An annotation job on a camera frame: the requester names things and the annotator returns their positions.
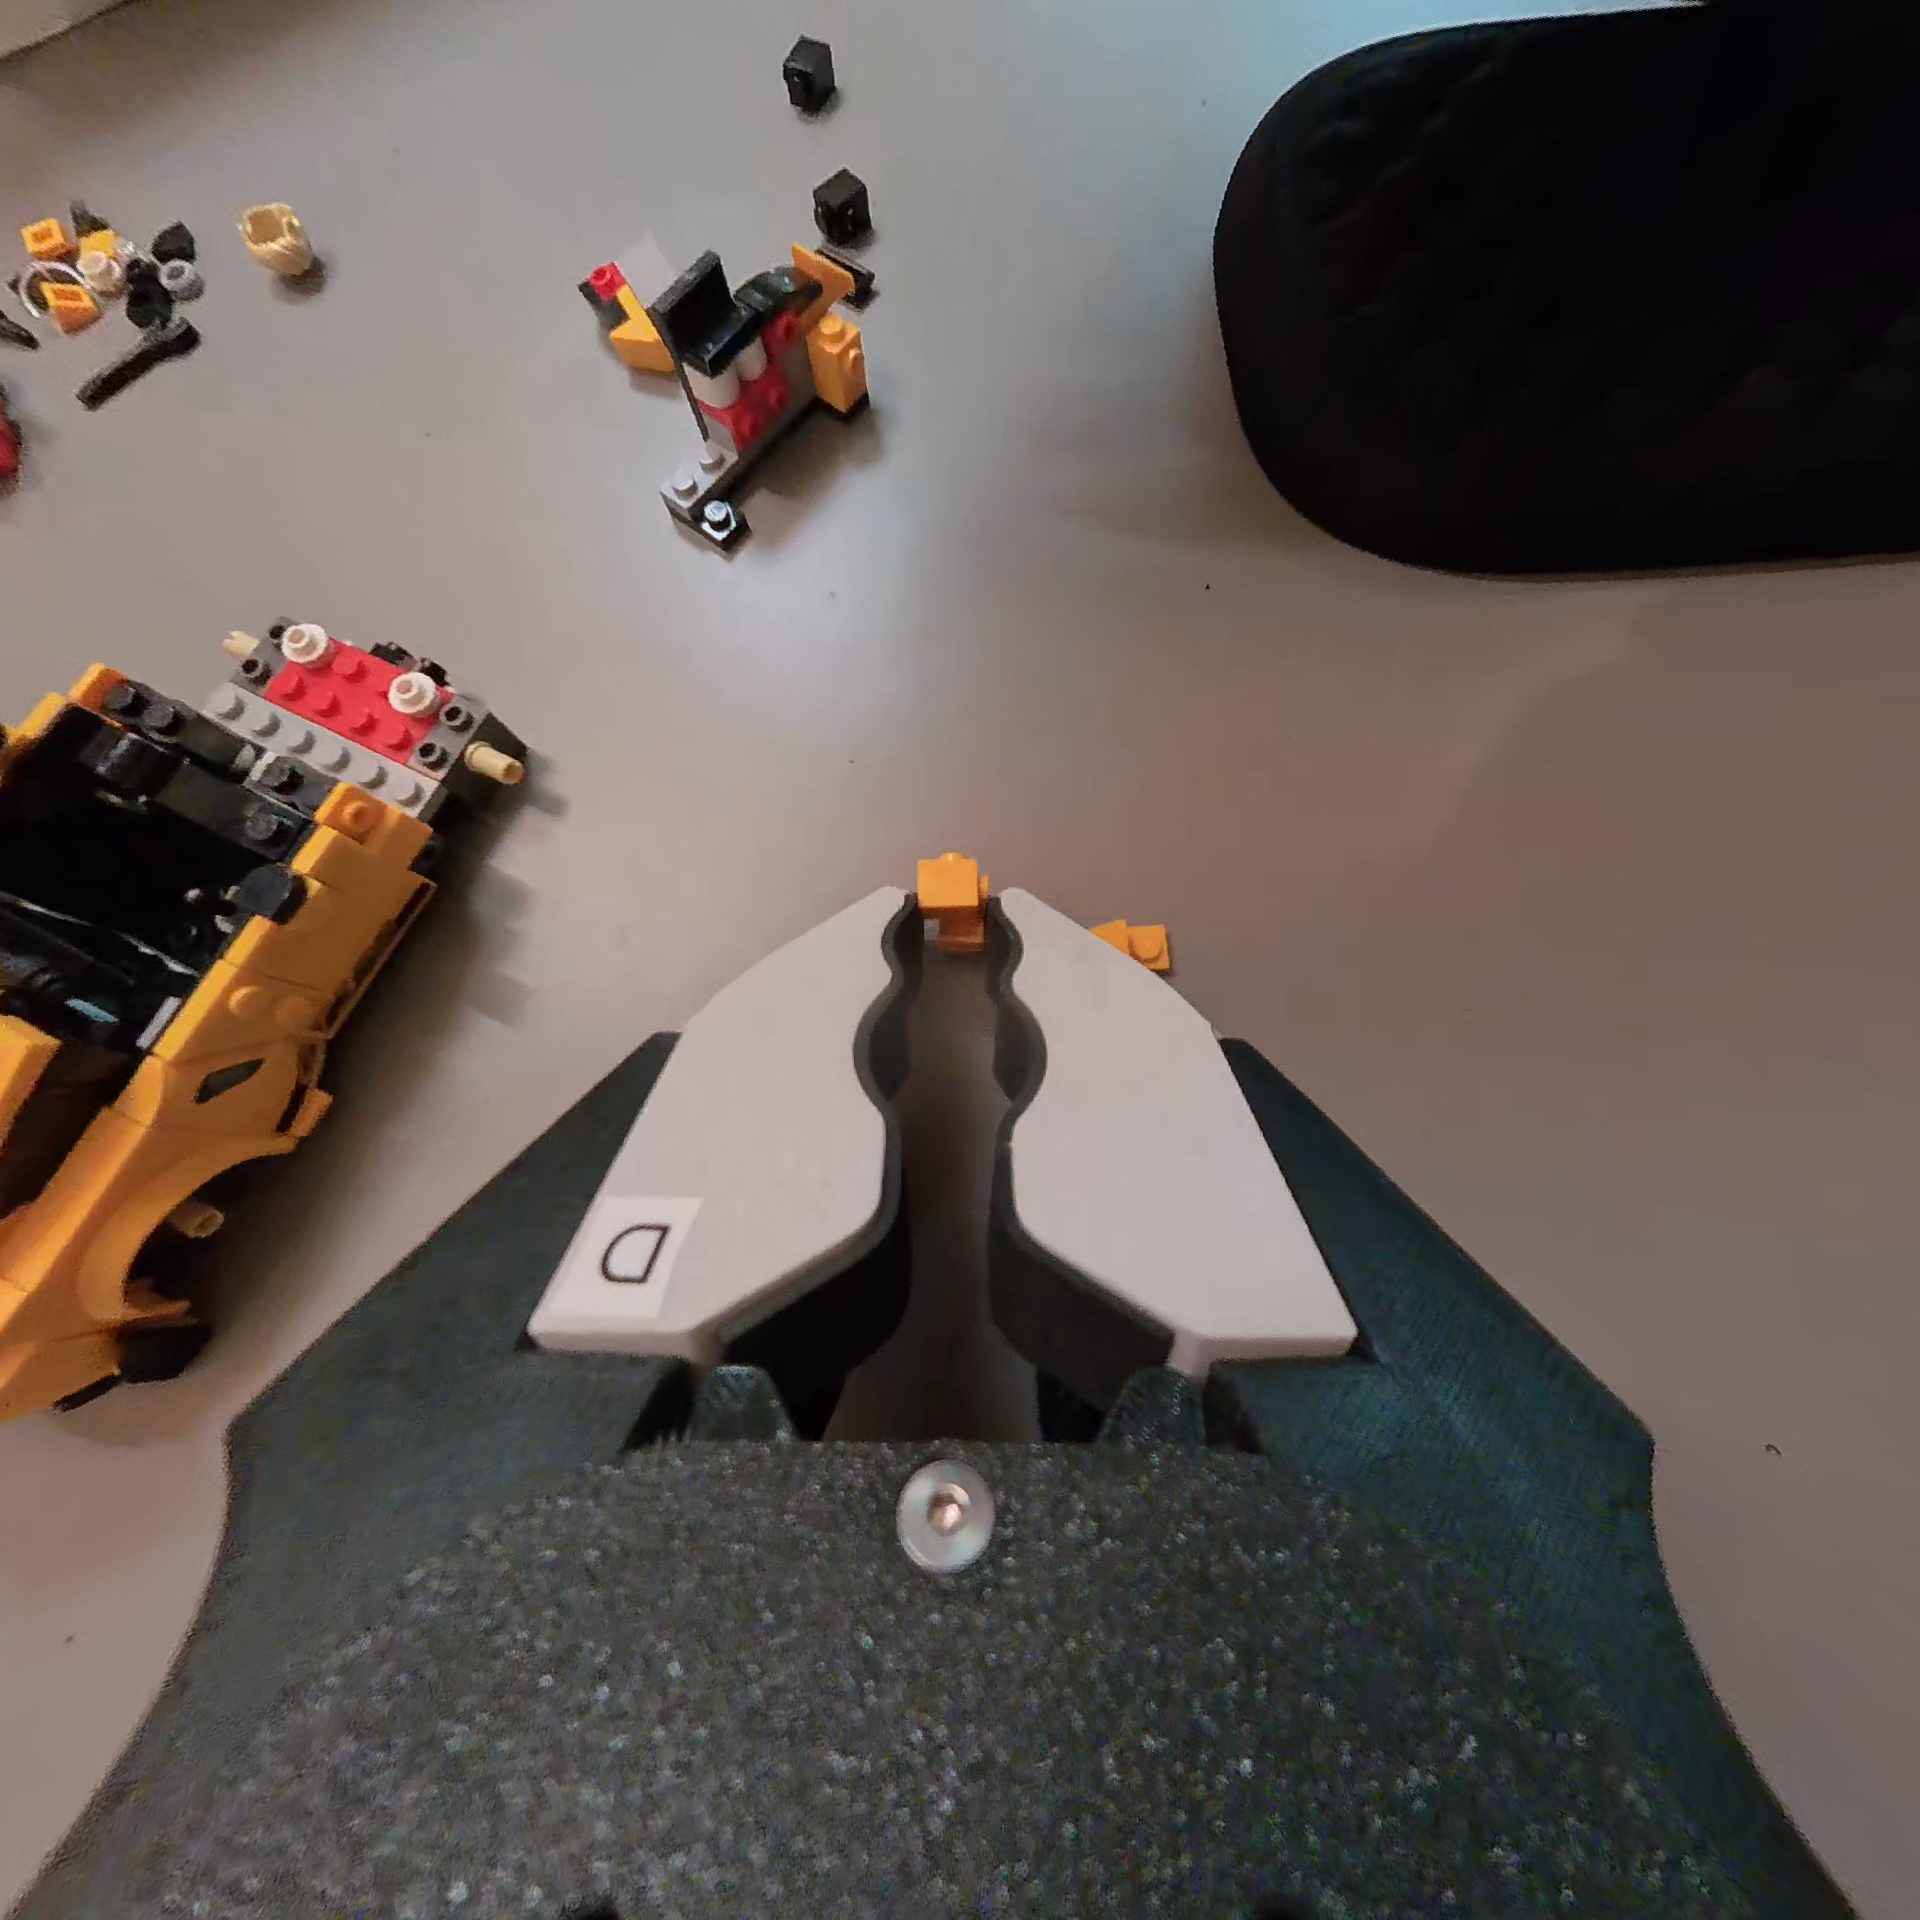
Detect red grey lego subassembly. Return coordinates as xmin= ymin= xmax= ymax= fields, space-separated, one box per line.
xmin=655 ymin=240 xmax=882 ymax=560

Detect yellow lego car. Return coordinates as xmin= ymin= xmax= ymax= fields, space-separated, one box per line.
xmin=0 ymin=614 xmax=531 ymax=1420

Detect black lego wrench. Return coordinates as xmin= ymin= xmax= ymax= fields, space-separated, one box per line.
xmin=76 ymin=318 xmax=203 ymax=409

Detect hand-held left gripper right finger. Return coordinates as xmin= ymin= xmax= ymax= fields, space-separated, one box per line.
xmin=987 ymin=885 xmax=1362 ymax=1439

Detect grey black lego piece pile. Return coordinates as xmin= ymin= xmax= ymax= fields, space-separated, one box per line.
xmin=0 ymin=201 xmax=203 ymax=337

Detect yellow black lego subassembly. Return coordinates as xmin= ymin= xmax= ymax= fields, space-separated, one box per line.
xmin=578 ymin=230 xmax=700 ymax=377

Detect tan lego hair piece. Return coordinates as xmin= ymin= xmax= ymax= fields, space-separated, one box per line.
xmin=237 ymin=199 xmax=325 ymax=288

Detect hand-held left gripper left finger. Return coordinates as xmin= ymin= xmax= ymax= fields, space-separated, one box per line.
xmin=529 ymin=885 xmax=916 ymax=1439

